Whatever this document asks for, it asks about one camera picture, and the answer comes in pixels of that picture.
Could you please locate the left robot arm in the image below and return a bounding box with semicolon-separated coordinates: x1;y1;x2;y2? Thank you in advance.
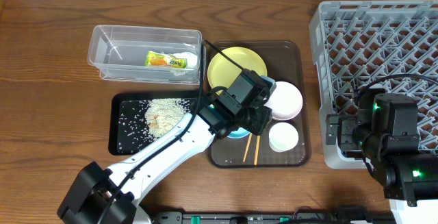
57;88;271;223

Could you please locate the pile of rice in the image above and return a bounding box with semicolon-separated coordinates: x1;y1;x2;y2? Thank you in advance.
118;97;192;149

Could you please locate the grey dishwasher rack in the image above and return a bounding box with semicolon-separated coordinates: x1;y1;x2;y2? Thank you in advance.
309;0;437;169

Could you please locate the yellow plate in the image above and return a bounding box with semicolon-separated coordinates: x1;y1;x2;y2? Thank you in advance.
207;47;268;88

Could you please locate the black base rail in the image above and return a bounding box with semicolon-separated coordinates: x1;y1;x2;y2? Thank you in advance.
152;206;396;224

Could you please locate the clear plastic bin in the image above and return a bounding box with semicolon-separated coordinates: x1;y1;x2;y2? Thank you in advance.
88;25;206;85

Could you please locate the white napkin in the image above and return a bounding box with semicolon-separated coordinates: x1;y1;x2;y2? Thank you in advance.
171;52;198;76

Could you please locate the wooden chopstick left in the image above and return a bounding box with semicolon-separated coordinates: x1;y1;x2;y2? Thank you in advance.
242;133;253;162

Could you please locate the brown serving tray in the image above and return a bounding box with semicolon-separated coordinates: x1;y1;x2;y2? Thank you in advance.
207;40;311;169

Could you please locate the wooden chopstick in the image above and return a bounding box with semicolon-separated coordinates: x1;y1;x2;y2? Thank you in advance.
242;133;253;162
253;136;260;166

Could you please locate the light blue bowl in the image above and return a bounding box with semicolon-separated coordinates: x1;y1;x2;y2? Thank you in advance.
229;75;276;139

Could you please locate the green snack wrapper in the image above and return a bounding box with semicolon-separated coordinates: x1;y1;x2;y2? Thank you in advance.
144;51;188;68

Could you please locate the pink bowl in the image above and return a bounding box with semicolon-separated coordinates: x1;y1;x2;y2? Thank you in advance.
265;82;303;121

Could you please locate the black tray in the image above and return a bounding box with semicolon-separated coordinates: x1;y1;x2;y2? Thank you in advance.
108;90;198;155

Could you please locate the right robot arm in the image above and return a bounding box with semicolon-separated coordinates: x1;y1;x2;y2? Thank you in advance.
325;86;437;223

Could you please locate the wooden chopstick right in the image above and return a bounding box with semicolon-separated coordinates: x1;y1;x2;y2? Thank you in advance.
253;136;260;166

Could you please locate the pale green cup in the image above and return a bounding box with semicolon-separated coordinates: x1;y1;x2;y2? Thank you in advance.
268;122;299;153

